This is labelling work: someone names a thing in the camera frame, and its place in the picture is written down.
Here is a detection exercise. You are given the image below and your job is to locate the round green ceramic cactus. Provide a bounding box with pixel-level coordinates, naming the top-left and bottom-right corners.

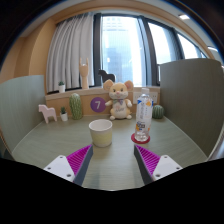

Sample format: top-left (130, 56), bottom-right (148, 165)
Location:
top-left (152, 105), bottom-right (165, 119)

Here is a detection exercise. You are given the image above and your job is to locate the tall green ceramic cactus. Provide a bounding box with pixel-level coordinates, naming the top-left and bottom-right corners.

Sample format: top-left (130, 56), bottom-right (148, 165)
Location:
top-left (69, 93), bottom-right (82, 120)

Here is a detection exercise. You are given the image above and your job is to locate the grey curtain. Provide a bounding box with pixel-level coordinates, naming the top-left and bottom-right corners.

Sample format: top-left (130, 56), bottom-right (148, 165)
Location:
top-left (46, 12), bottom-right (94, 92)

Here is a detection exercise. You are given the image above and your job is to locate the white wall socket left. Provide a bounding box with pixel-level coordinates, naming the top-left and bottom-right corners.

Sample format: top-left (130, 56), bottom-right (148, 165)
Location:
top-left (133, 92), bottom-right (141, 104)

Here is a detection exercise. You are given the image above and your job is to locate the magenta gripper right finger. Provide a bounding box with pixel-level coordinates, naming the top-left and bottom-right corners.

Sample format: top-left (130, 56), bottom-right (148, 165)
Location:
top-left (134, 145), bottom-right (182, 185)

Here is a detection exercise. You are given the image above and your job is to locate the pink wooden horse figurine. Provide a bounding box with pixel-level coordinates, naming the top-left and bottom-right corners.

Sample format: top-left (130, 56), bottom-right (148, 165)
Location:
top-left (38, 104), bottom-right (57, 123)

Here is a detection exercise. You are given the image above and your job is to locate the red round coaster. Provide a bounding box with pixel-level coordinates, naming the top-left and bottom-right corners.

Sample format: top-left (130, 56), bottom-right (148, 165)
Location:
top-left (131, 133), bottom-right (150, 144)

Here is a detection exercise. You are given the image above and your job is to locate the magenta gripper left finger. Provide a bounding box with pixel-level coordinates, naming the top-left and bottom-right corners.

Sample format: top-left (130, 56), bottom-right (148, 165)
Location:
top-left (44, 144), bottom-right (93, 186)

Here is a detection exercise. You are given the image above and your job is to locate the wooden hand sculpture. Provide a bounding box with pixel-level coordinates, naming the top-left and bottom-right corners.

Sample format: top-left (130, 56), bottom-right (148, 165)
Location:
top-left (79, 60), bottom-right (89, 89)

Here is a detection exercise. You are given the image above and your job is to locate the plush mouse toy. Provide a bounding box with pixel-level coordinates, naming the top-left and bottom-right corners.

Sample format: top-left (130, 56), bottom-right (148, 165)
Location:
top-left (103, 80), bottom-right (133, 120)

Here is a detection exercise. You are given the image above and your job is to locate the small potted plant on table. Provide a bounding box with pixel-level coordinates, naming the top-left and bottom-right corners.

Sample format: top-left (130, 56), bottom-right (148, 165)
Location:
top-left (60, 106), bottom-right (68, 122)

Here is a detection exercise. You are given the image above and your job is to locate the small potted plant on ledge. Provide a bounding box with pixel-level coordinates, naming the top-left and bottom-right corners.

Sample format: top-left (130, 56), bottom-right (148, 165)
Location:
top-left (58, 81), bottom-right (65, 93)

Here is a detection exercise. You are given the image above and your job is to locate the purple round number sign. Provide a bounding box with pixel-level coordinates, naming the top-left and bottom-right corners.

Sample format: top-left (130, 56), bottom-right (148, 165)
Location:
top-left (90, 97), bottom-right (106, 113)

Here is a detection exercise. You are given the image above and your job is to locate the black horse figurine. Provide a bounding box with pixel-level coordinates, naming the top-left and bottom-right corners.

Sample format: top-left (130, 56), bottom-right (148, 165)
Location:
top-left (98, 70), bottom-right (115, 82)

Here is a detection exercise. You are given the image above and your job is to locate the clear plastic water bottle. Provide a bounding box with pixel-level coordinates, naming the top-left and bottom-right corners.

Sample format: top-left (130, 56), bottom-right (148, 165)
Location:
top-left (135, 88), bottom-right (153, 138)

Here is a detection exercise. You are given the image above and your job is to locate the pale yellow paper cup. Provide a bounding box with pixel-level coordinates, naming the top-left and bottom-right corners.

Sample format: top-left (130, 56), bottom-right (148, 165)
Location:
top-left (89, 119), bottom-right (113, 147)

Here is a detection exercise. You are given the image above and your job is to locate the white wall socket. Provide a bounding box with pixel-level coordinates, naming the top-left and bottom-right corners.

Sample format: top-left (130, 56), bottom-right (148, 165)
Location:
top-left (150, 92), bottom-right (158, 103)
top-left (133, 92), bottom-right (141, 104)

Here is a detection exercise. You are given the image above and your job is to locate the white wall socket right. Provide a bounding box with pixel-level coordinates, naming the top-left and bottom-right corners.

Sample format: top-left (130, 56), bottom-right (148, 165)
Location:
top-left (150, 92), bottom-right (158, 103)

